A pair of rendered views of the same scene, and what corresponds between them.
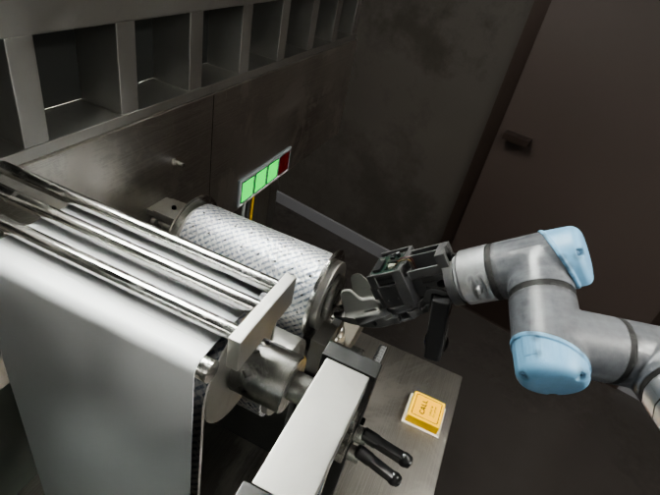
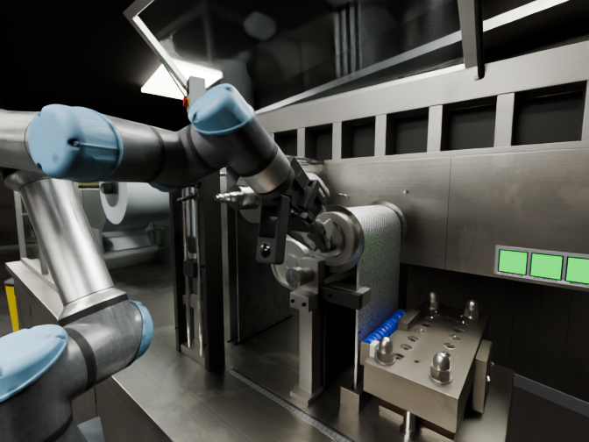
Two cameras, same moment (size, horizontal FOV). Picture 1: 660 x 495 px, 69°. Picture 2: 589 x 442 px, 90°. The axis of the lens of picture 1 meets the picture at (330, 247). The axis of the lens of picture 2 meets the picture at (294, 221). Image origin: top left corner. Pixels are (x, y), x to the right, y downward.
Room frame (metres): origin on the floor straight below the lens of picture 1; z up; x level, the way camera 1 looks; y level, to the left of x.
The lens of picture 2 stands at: (0.76, -0.61, 1.35)
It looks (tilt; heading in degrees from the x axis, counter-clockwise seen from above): 6 degrees down; 114
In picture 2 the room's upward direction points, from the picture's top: straight up
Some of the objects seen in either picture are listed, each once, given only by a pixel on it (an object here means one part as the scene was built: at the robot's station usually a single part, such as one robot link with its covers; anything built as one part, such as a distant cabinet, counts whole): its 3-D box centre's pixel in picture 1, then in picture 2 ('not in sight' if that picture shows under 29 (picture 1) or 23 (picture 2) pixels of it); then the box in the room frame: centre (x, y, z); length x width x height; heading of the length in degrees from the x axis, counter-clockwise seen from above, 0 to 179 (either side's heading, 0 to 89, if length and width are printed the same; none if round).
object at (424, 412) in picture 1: (425, 412); not in sight; (0.67, -0.28, 0.91); 0.07 x 0.07 x 0.02; 74
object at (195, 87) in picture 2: not in sight; (193, 95); (0.06, 0.17, 1.66); 0.07 x 0.07 x 0.10; 53
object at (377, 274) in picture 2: not in sight; (379, 291); (0.67, 0.09, 1.11); 0.23 x 0.01 x 0.18; 74
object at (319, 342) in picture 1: (318, 398); (306, 329); (0.54, -0.04, 1.05); 0.06 x 0.05 x 0.31; 74
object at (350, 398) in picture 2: not in sight; (378, 367); (0.67, 0.09, 0.92); 0.28 x 0.04 x 0.04; 74
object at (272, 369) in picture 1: (267, 372); (244, 197); (0.33, 0.03, 1.34); 0.06 x 0.06 x 0.06; 74
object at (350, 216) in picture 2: (323, 293); (332, 238); (0.58, -0.01, 1.25); 0.15 x 0.01 x 0.15; 164
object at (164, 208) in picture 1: (170, 209); not in sight; (0.66, 0.28, 1.28); 0.06 x 0.05 x 0.02; 74
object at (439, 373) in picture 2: not in sight; (441, 365); (0.80, -0.07, 1.05); 0.04 x 0.04 x 0.04
